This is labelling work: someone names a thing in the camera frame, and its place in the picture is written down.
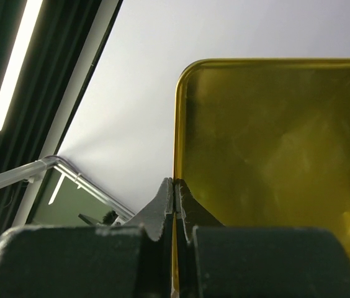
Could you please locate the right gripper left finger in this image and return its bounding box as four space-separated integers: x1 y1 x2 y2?
0 178 173 297

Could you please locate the gold tin lid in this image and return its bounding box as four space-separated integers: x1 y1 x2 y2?
173 58 350 259

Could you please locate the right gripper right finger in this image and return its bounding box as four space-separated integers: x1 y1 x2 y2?
174 179 350 297

